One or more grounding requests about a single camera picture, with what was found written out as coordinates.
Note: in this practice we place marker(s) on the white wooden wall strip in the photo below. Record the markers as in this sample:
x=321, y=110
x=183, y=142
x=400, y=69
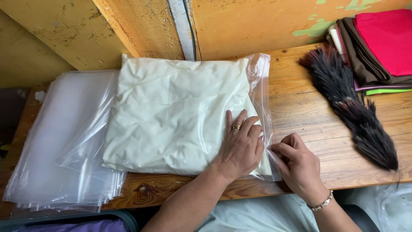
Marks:
x=180, y=25

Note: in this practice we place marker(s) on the green folded fabric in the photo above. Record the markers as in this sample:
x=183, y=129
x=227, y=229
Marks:
x=389, y=91

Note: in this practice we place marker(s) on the pink folded fabric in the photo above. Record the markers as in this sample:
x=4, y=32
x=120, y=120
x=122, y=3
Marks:
x=383, y=86

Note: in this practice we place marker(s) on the black feather duster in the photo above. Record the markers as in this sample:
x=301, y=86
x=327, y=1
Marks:
x=347, y=96

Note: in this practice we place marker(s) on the white folded fabric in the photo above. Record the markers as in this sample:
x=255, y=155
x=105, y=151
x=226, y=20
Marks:
x=335, y=38

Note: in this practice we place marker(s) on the person's right hand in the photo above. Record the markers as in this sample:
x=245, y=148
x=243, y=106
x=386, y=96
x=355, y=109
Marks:
x=299, y=167

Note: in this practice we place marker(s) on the dark green crate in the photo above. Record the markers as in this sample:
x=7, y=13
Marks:
x=125, y=217

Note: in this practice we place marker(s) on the brown folded fabric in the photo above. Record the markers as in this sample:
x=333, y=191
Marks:
x=357, y=54

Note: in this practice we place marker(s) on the stack of empty clear bags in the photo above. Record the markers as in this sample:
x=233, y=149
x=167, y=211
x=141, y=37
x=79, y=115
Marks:
x=64, y=141

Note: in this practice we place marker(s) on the clear plastic packing bag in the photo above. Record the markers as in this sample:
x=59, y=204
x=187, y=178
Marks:
x=260, y=83

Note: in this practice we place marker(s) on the purple cloth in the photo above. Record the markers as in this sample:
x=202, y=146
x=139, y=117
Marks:
x=74, y=226

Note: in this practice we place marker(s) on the folded white cloth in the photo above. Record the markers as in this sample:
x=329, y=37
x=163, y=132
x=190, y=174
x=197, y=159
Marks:
x=173, y=112

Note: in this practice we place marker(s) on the person's left hand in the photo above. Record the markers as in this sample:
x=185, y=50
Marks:
x=239, y=151

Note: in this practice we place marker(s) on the red folded fabric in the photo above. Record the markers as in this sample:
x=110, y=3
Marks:
x=386, y=38

